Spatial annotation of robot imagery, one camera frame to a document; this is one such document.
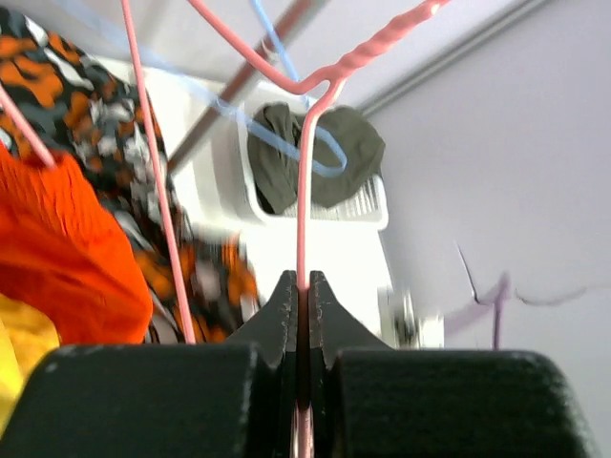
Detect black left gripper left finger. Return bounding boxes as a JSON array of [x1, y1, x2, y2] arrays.
[[1, 271, 297, 457]]

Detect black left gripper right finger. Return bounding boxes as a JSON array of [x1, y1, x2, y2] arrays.
[[309, 271, 600, 457]]

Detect yellow shorts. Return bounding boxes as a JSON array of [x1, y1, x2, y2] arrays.
[[1, 295, 60, 432]]

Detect olive green shorts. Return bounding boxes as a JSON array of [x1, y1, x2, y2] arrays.
[[245, 101, 387, 216]]

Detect blue wire hanger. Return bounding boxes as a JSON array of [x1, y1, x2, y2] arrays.
[[56, 0, 348, 177]]

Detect pink wire hanger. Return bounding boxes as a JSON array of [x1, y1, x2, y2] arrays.
[[191, 1, 447, 457], [1, 0, 196, 344]]

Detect camouflage orange black shorts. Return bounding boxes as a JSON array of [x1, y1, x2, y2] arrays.
[[1, 8, 259, 344]]

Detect white plastic basket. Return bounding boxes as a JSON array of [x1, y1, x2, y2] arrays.
[[190, 80, 390, 230]]

